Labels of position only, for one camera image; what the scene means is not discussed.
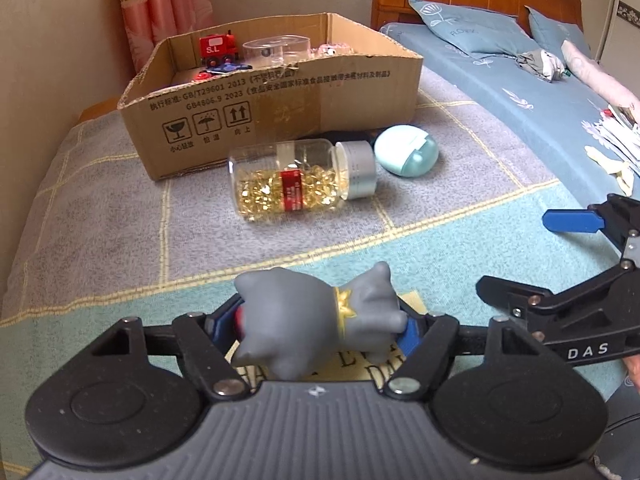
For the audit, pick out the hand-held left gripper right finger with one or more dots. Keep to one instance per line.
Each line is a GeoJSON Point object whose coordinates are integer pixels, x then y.
{"type": "Point", "coordinates": [407, 334]}

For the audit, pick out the pink curtain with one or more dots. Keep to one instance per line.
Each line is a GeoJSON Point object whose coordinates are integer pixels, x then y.
{"type": "Point", "coordinates": [160, 0]}

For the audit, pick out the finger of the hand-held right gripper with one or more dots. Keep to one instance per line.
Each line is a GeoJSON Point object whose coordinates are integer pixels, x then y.
{"type": "Point", "coordinates": [570, 221]}
{"type": "Point", "coordinates": [515, 295]}

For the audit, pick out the clear plastic cup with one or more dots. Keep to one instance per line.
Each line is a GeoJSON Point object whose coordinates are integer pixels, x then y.
{"type": "Point", "coordinates": [272, 50]}

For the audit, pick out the grey crumpled cloth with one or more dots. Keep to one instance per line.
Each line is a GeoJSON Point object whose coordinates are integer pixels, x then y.
{"type": "Point", "coordinates": [540, 65]}

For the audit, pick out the clear capsule bottle red label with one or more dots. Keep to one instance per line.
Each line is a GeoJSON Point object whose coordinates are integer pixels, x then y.
{"type": "Point", "coordinates": [280, 180]}

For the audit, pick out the mint green round case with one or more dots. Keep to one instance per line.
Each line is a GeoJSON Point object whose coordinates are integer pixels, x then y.
{"type": "Point", "coordinates": [405, 152]}

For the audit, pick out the red wooden toy train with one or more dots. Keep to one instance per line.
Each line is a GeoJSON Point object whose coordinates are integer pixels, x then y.
{"type": "Point", "coordinates": [217, 47]}

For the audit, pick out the pile of white papers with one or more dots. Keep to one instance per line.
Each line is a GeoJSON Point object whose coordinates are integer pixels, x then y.
{"type": "Point", "coordinates": [617, 135]}

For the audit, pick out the pink cloth roll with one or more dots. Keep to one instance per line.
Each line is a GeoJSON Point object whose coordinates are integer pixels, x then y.
{"type": "Point", "coordinates": [600, 77]}

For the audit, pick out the blue floral pillow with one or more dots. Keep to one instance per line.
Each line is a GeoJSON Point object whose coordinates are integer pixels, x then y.
{"type": "Point", "coordinates": [555, 27]}
{"type": "Point", "coordinates": [465, 27]}

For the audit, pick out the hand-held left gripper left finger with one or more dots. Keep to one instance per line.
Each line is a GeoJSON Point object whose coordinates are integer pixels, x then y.
{"type": "Point", "coordinates": [224, 322]}

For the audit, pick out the brown cardboard box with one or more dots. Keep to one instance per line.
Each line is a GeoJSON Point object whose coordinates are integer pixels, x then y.
{"type": "Point", "coordinates": [300, 95]}

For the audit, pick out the grey elephant toy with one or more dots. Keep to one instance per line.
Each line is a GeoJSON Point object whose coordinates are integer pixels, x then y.
{"type": "Point", "coordinates": [290, 310]}

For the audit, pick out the white wardrobe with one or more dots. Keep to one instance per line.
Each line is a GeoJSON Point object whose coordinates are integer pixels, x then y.
{"type": "Point", "coordinates": [622, 5]}

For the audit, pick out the bed with blue sheet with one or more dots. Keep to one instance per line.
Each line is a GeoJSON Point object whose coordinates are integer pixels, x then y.
{"type": "Point", "coordinates": [500, 100]}

